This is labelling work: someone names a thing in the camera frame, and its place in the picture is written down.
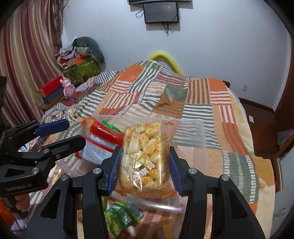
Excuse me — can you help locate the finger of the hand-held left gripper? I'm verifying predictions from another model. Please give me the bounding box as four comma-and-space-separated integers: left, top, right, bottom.
0, 135, 86, 184
0, 119, 70, 152

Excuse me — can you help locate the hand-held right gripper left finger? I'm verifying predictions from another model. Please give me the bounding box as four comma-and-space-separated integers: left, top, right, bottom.
23, 145, 122, 239

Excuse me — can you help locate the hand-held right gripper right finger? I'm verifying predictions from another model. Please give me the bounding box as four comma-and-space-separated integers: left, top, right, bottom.
169, 147, 266, 239

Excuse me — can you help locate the yellow pastry snack bag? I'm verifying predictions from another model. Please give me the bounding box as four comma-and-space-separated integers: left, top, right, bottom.
115, 122, 178, 198

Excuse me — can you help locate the clear plastic container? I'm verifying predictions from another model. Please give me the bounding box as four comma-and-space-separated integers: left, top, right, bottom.
55, 115, 207, 239

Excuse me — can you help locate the person's left hand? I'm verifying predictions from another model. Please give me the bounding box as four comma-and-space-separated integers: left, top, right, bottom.
12, 194, 31, 213

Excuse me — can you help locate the wooden nightstand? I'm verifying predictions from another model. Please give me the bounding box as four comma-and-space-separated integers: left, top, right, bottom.
39, 97, 67, 113

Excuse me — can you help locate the grey box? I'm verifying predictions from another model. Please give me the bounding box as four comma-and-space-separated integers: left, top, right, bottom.
41, 86, 66, 104

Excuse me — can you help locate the red snack packet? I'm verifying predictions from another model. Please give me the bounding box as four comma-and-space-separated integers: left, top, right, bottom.
79, 118, 124, 166

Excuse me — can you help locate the pink rabbit toy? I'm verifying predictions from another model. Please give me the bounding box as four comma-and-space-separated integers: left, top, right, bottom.
62, 77, 76, 100

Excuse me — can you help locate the red box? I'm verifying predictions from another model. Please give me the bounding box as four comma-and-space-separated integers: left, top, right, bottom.
39, 76, 66, 96

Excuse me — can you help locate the green pea snack packet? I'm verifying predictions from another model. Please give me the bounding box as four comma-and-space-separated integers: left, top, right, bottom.
104, 200, 144, 238

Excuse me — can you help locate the green storage box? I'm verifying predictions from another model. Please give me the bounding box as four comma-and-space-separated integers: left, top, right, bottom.
62, 57, 101, 84

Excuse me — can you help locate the checkered floral quilt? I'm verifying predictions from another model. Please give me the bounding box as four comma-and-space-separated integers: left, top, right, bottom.
41, 70, 120, 129

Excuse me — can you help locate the orange cardboard box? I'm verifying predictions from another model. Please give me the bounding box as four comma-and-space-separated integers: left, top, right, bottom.
69, 54, 92, 65

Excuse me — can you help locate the orange striped patchwork blanket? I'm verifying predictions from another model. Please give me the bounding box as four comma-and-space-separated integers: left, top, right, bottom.
41, 60, 262, 239

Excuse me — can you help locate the pile of clothes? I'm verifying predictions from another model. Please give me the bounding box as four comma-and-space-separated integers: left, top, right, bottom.
55, 38, 92, 67

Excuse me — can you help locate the striped brown curtain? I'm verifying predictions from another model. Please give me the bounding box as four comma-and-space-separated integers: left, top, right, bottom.
0, 0, 63, 122

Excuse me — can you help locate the grey pillow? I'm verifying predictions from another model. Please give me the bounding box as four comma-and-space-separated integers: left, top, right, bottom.
73, 37, 105, 62

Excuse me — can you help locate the grey cloth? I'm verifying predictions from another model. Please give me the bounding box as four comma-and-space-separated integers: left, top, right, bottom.
277, 130, 294, 147

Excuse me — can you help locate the yellow foam tube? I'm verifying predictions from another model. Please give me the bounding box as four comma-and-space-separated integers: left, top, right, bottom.
149, 50, 183, 74

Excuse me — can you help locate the black hanging monitor cable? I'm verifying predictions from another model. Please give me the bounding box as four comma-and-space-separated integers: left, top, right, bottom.
163, 22, 175, 36

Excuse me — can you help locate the small wall monitor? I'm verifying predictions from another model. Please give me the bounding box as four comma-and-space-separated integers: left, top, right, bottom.
143, 2, 180, 24

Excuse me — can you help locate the black wall television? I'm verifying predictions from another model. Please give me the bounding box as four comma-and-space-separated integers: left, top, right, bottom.
128, 0, 192, 5

